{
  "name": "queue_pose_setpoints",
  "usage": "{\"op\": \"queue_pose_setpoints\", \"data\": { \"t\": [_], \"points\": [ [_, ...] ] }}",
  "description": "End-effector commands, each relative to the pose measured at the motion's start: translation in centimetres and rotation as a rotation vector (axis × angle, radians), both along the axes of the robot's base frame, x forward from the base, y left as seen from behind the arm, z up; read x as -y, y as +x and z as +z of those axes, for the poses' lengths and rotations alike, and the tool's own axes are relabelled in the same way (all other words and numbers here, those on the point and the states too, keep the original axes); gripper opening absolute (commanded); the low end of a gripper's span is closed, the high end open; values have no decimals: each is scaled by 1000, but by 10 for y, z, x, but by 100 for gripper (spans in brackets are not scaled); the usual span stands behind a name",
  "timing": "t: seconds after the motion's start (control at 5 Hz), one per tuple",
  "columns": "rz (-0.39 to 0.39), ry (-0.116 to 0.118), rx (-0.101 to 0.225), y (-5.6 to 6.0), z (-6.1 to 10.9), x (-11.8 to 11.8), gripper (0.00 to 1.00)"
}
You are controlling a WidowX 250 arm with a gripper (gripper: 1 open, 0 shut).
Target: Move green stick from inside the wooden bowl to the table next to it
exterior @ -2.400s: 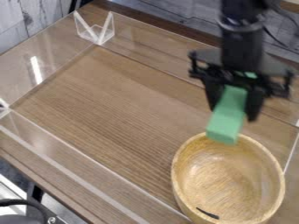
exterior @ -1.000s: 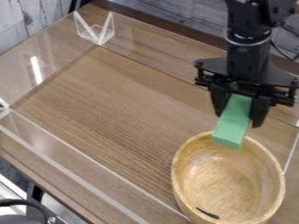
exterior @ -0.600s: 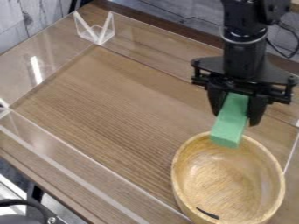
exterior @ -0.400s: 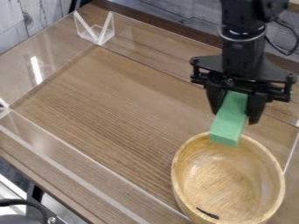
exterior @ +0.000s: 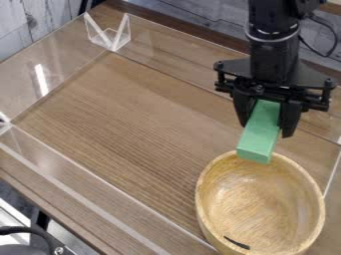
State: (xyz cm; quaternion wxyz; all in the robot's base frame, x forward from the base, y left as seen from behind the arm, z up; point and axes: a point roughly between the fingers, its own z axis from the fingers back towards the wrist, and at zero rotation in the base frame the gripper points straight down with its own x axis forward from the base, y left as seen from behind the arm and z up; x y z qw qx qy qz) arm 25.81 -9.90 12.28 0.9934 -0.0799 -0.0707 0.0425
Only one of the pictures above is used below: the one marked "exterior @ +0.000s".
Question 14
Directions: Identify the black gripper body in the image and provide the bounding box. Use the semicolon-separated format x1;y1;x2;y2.
213;32;336;112

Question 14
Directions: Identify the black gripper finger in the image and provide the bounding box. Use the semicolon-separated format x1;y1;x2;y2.
233;91;257;127
278;101;302;138

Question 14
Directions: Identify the green stick block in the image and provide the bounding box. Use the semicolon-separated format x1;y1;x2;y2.
237;101;279;163

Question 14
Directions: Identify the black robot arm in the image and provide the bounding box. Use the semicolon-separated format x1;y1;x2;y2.
213;0;336;137

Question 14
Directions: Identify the wooden bowl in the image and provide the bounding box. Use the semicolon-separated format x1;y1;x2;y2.
194;151;326;255

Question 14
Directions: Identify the clear acrylic barrier wall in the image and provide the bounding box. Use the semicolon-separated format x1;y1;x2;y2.
0;12;341;255

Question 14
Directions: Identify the clear acrylic corner bracket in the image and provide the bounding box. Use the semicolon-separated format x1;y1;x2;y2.
84;13;131;52

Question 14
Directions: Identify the black table leg frame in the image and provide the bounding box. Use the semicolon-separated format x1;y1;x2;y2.
29;207;76;255

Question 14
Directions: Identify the black cable lower left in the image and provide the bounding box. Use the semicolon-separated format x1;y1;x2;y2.
0;226;51;248

